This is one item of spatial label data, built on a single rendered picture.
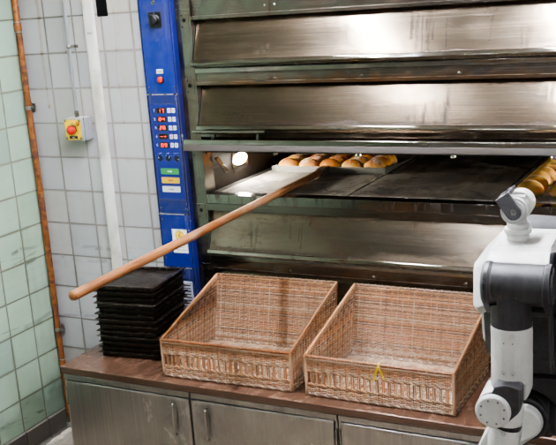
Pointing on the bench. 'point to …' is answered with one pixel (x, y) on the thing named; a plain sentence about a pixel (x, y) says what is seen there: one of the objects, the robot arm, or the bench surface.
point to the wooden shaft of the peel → (185, 239)
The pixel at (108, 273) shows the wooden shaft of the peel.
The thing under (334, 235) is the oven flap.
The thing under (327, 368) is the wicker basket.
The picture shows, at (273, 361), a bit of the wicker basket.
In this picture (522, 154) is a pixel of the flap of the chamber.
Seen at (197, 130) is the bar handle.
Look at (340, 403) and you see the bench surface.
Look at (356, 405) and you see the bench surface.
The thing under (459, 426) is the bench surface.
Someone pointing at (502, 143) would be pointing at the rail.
